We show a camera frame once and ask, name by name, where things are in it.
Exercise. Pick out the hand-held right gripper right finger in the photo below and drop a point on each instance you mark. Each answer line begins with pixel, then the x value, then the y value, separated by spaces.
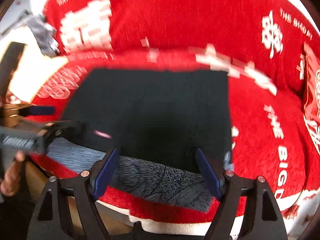
pixel 210 175

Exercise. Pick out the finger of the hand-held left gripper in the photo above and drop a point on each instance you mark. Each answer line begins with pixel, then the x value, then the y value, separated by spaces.
pixel 67 130
pixel 41 110

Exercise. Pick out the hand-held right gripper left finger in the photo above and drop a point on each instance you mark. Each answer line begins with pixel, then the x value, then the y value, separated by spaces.
pixel 106 172

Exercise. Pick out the black pants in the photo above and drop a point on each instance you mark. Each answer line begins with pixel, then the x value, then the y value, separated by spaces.
pixel 155 115

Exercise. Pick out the person's left hand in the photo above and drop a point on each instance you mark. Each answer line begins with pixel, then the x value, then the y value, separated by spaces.
pixel 10 177

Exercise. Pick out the blue-grey patterned cloth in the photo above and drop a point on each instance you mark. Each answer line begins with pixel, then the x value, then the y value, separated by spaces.
pixel 160 177

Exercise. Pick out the black flat object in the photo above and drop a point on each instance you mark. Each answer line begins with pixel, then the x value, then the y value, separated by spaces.
pixel 11 66

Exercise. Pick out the grey cloth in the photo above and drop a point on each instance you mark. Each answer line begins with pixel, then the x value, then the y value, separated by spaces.
pixel 43 33

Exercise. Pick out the red printed pillow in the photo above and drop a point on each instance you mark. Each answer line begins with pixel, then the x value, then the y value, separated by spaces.
pixel 312 97

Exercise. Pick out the red printed blanket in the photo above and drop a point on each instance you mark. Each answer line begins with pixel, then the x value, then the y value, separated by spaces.
pixel 190 25

